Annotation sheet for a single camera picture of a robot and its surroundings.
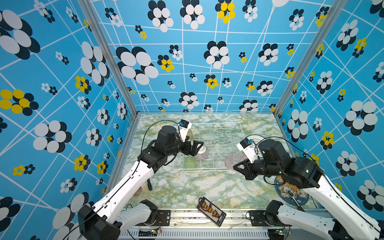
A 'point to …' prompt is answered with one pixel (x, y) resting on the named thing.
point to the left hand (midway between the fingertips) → (197, 139)
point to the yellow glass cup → (190, 134)
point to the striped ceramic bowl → (202, 153)
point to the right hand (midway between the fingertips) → (234, 166)
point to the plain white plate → (256, 140)
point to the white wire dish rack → (221, 140)
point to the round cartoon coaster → (282, 189)
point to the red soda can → (138, 191)
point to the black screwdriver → (149, 184)
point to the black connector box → (213, 213)
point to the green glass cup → (189, 162)
